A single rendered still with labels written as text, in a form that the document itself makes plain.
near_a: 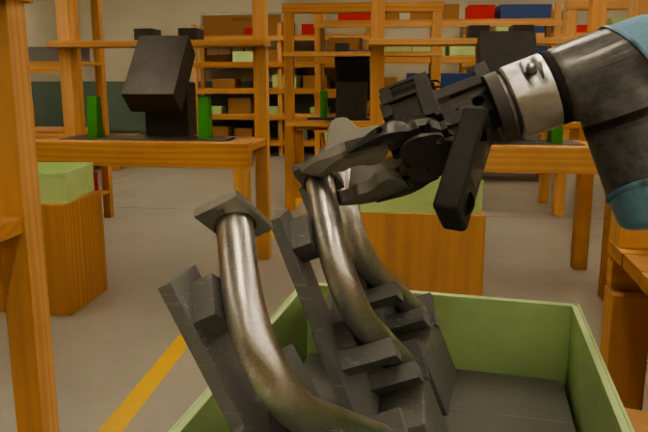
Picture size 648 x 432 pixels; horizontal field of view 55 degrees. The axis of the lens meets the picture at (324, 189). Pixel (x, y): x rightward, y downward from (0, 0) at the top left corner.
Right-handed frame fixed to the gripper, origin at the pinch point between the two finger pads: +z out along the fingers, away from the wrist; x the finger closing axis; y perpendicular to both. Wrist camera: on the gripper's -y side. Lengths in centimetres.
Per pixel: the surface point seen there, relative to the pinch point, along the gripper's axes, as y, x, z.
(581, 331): -9.8, -33.3, -21.3
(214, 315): -18.2, 13.5, 6.1
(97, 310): 140, -207, 197
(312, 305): -11.1, -2.5, 3.9
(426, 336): -4.9, -32.2, -2.0
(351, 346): -13.9, -8.1, 2.4
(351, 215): 4.2, -11.9, 0.3
